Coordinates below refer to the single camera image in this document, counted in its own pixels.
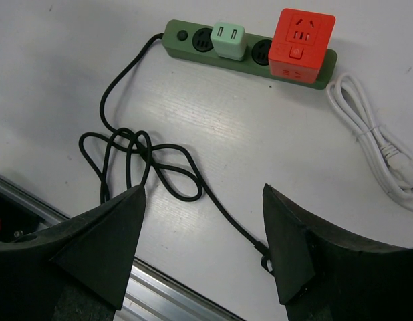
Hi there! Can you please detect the green power strip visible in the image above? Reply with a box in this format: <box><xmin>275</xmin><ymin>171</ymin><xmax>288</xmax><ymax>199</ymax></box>
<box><xmin>162</xmin><ymin>19</ymin><xmax>337</xmax><ymax>90</ymax></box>

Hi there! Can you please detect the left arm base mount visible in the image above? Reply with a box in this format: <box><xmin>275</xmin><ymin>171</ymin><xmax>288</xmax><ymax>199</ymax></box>
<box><xmin>0</xmin><ymin>195</ymin><xmax>39</xmax><ymax>243</ymax></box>

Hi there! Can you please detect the aluminium front rail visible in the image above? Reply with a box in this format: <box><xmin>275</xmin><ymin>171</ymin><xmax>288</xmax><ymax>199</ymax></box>
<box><xmin>0</xmin><ymin>175</ymin><xmax>237</xmax><ymax>320</ymax></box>

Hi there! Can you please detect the black power cable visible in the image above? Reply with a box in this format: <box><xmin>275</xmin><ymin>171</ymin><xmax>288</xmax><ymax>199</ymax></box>
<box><xmin>78</xmin><ymin>33</ymin><xmax>274</xmax><ymax>272</ymax></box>

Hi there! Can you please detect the green wall charger plug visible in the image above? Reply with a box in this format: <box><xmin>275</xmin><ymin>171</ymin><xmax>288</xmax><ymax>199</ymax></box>
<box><xmin>210</xmin><ymin>22</ymin><xmax>247</xmax><ymax>61</ymax></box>

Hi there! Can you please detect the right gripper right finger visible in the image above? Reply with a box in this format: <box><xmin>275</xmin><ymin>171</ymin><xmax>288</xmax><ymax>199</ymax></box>
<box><xmin>263</xmin><ymin>185</ymin><xmax>413</xmax><ymax>320</ymax></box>

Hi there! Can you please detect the red cube socket adapter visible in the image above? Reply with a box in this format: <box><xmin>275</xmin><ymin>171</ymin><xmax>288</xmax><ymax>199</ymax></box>
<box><xmin>268</xmin><ymin>8</ymin><xmax>336</xmax><ymax>84</ymax></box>

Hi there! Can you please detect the white coiled cable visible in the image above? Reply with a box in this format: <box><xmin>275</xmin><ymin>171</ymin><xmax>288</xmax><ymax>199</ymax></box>
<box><xmin>325</xmin><ymin>73</ymin><xmax>413</xmax><ymax>213</ymax></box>

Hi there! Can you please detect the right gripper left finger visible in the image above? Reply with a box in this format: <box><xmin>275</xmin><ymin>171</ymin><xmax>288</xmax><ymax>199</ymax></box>
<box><xmin>0</xmin><ymin>186</ymin><xmax>146</xmax><ymax>320</ymax></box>

